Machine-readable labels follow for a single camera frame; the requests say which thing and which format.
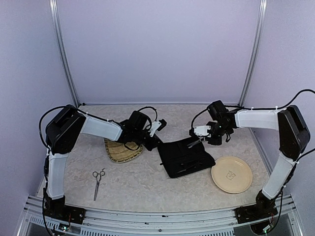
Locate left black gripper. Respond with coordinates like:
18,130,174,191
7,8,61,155
133,129,164,151

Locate silver thinning scissors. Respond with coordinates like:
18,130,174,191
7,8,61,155
187,139,203,148

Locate black zippered tool case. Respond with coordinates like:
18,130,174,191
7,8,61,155
157,137,216,178

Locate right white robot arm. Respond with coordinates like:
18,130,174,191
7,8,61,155
190,100,311,200

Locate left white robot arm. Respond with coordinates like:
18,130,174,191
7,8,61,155
45,105,167,219

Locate woven bamboo tray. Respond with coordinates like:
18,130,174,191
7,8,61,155
104,139,143,163

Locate beige round plate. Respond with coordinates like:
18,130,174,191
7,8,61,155
211,156,253,194

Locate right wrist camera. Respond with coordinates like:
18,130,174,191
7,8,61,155
189,125,211,137

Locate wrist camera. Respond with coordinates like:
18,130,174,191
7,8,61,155
149,119,167,137
189,125,211,137

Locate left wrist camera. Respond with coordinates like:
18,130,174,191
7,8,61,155
149,119,167,137

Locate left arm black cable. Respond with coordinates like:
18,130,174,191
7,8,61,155
38,106,79,150

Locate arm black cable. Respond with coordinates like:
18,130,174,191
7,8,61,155
226,88,315,158
38,106,79,150

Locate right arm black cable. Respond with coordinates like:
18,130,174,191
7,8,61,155
226,88,315,158

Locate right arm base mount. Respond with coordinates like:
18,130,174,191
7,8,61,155
234,190,283,224

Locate front aluminium rail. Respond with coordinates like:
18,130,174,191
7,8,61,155
14,195,306,236

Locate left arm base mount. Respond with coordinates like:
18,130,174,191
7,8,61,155
43,196,86,225

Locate right aluminium frame post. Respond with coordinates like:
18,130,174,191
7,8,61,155
238,0,268,106

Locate aluminium frame post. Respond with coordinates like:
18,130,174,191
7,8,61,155
238,0,268,106
49,0,80,107

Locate left aluminium frame post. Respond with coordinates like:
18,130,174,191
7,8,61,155
49,0,80,107

